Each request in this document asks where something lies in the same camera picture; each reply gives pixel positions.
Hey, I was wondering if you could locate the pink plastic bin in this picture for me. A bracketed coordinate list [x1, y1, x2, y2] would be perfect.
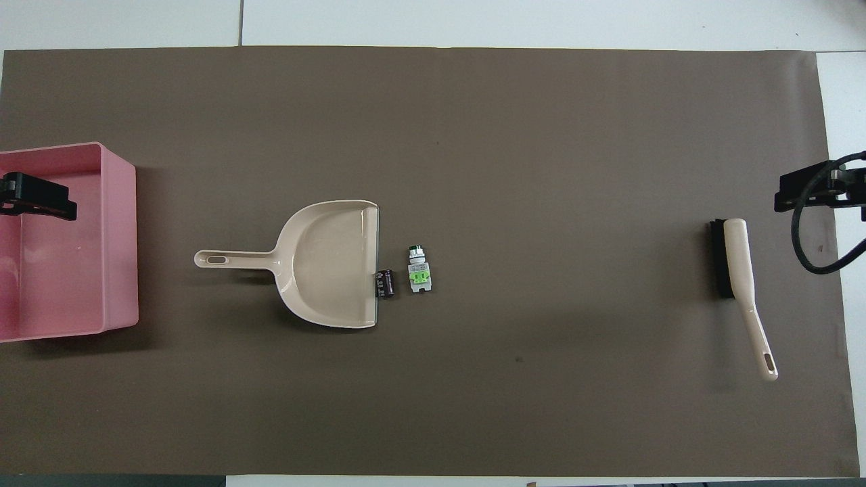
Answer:
[0, 141, 140, 344]

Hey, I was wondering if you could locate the beige plastic dustpan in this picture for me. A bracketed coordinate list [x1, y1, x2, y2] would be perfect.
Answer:
[194, 200, 382, 330]

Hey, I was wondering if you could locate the beige brush with black bristles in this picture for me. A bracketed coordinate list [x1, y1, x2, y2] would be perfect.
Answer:
[708, 218, 779, 382]

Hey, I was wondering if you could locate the white and green switch component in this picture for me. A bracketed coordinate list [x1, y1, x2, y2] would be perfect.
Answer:
[406, 245, 434, 295]

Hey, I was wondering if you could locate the black cable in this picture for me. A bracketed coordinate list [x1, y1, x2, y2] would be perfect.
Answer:
[790, 152, 866, 275]

